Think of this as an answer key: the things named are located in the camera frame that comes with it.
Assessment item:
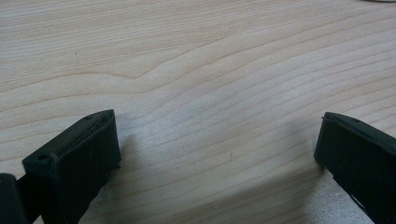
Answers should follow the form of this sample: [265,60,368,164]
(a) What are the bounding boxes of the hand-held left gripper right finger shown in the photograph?
[313,111,396,224]

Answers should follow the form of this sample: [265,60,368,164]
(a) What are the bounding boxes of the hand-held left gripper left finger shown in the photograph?
[21,108,122,224]

